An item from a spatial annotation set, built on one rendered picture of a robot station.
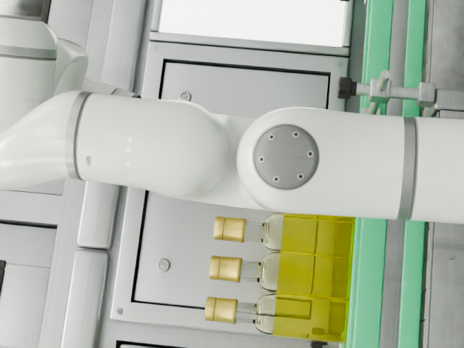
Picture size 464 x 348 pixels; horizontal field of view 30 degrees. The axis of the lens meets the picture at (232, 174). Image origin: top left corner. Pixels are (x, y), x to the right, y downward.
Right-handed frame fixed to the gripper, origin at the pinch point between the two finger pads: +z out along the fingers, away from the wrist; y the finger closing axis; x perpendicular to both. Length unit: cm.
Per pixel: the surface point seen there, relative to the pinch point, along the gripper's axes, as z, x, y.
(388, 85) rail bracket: 19.2, 11.8, 16.4
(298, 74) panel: 4.8, 19.8, -12.6
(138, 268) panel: -7.8, -19.4, -12.3
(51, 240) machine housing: -23.8, -20.0, -16.5
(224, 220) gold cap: 3.9, -9.9, 1.6
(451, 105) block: 27.7, 12.3, 15.5
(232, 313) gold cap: 9.7, -21.8, 1.8
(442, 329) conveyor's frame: 35.2, -15.5, 15.7
